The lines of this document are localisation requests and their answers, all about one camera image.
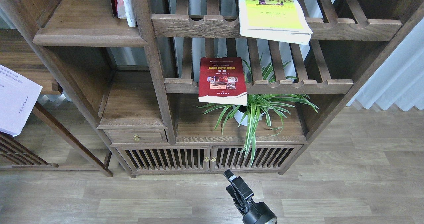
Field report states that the white curtain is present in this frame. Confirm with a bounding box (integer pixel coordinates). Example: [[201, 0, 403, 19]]
[[348, 20, 424, 111]]

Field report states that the yellow green book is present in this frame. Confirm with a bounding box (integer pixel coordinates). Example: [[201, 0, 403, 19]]
[[238, 0, 312, 45]]

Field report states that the brass drawer knob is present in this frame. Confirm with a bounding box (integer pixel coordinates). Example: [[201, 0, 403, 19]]
[[133, 134, 141, 142]]

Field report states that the white lavender book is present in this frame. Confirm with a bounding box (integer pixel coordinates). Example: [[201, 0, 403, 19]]
[[0, 65, 42, 136]]

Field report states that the dark wooden bookshelf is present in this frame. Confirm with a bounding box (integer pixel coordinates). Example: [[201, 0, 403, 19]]
[[1, 0, 423, 177]]

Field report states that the white upright book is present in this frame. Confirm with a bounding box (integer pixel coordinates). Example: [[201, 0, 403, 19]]
[[118, 0, 136, 27]]

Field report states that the green spider plant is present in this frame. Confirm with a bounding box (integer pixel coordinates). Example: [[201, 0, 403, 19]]
[[198, 57, 318, 165]]

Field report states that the white plant pot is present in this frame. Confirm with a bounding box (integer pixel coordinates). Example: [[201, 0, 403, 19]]
[[232, 105, 265, 126]]

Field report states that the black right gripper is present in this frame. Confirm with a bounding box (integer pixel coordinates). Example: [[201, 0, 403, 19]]
[[224, 170, 277, 224]]

